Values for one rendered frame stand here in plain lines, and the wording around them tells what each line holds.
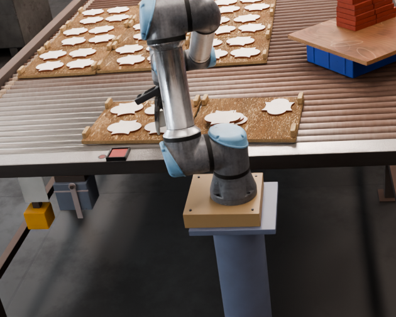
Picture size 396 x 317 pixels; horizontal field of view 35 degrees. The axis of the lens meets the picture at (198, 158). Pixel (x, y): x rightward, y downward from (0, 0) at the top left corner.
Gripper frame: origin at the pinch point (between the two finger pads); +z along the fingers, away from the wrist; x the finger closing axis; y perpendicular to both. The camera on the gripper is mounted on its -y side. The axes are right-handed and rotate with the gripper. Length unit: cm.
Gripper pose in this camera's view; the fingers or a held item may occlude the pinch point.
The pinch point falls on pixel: (161, 126)
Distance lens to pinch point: 247.5
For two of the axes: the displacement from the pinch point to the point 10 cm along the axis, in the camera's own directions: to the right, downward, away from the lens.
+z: 0.6, 8.6, 5.1
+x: 2.1, -5.1, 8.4
